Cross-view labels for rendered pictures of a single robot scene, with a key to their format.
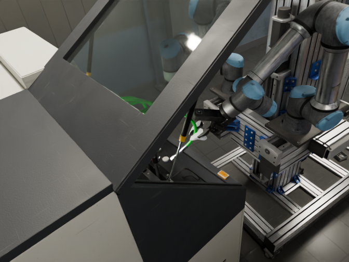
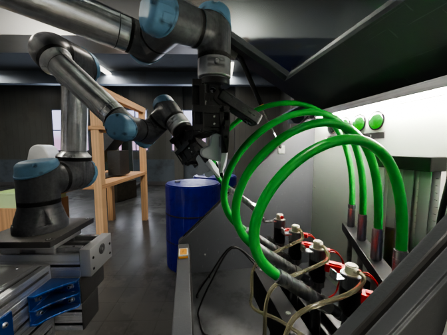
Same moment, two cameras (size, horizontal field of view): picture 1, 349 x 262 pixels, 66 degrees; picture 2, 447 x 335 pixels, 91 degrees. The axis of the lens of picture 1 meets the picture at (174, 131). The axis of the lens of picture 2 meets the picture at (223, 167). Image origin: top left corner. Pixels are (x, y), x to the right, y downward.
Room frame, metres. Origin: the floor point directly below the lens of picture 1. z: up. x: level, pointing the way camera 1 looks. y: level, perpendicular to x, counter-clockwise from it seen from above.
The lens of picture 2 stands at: (1.46, 0.22, 1.31)
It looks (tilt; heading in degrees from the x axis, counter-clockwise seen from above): 5 degrees down; 206
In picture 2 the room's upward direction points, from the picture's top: straight up
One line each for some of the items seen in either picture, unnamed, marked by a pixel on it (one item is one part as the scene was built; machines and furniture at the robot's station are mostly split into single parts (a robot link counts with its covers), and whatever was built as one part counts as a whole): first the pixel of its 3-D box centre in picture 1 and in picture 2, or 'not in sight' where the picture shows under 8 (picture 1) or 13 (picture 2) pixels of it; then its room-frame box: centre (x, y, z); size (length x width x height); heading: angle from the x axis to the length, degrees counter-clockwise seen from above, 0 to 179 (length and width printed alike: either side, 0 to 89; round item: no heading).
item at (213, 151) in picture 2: not in sight; (213, 153); (1.01, -0.02, 1.29); 0.06 x 0.03 x 0.09; 126
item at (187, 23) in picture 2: not in sight; (168, 23); (1.08, -0.09, 1.56); 0.11 x 0.11 x 0.08; 64
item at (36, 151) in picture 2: not in sight; (46, 170); (-1.82, -6.69, 0.69); 0.75 x 0.61 x 1.39; 114
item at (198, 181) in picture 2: not in sight; (205, 213); (-0.93, -1.19, 0.47); 1.27 x 0.78 x 0.93; 20
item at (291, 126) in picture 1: (297, 118); (40, 213); (1.08, -0.65, 1.09); 0.15 x 0.15 x 0.10
